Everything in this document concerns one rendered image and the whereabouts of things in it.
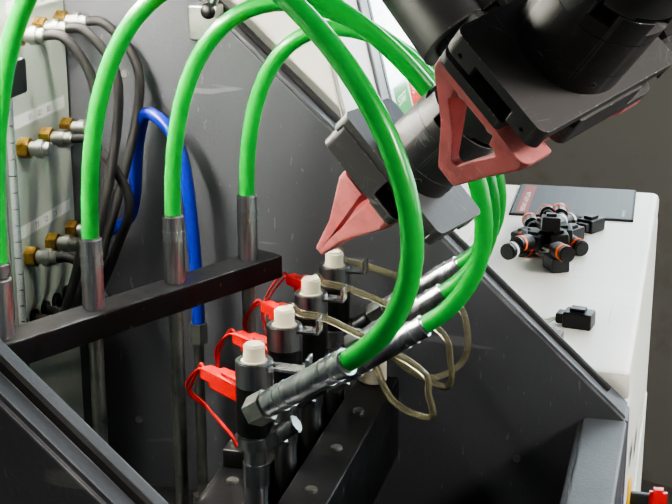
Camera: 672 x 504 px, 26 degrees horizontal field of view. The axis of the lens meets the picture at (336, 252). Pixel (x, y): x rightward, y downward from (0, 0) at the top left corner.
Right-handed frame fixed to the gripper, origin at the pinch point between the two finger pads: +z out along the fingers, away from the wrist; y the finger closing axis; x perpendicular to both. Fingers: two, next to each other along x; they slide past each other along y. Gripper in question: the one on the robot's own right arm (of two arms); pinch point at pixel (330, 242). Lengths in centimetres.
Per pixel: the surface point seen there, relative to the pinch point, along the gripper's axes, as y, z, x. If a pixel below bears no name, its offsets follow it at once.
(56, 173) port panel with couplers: 25.5, 30.9, -17.5
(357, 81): 4.0, -15.6, 11.1
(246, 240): 8.5, 19.5, -19.2
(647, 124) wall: 8, 59, -219
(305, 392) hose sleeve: -7.8, 1.4, 10.8
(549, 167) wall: 15, 85, -221
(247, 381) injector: -3.7, 11.6, 2.2
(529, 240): -5, 21, -66
